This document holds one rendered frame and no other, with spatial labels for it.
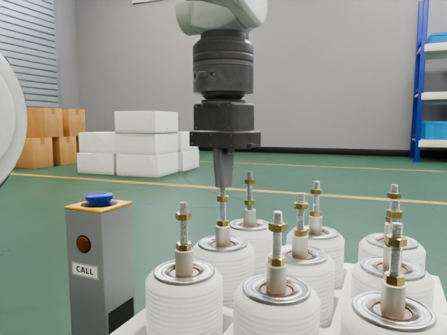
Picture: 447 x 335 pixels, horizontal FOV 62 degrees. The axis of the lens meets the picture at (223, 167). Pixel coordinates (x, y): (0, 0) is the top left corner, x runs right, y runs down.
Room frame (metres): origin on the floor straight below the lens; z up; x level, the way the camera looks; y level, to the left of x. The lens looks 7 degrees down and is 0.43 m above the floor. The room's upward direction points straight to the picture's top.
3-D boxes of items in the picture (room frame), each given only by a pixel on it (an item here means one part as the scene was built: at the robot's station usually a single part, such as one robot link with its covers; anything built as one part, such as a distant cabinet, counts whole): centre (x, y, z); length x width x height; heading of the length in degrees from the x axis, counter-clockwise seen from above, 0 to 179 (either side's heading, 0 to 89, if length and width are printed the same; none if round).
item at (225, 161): (0.55, -0.01, 0.37); 0.03 x 0.02 x 0.06; 138
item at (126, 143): (3.24, 0.66, 0.27); 0.39 x 0.39 x 0.18; 69
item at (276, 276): (0.39, -0.06, 0.26); 0.02 x 0.02 x 0.03
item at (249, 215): (0.66, -0.05, 0.26); 0.02 x 0.02 x 0.03
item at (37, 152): (3.75, 1.94, 0.15); 0.30 x 0.24 x 0.30; 67
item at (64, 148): (4.06, 1.81, 0.15); 0.30 x 0.24 x 0.30; 69
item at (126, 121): (3.23, 0.66, 0.45); 0.39 x 0.39 x 0.18; 69
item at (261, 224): (0.66, -0.05, 0.25); 0.08 x 0.08 x 0.01
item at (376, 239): (0.56, -0.26, 0.25); 0.08 x 0.08 x 0.01
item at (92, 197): (0.55, 0.19, 0.32); 0.04 x 0.04 x 0.02
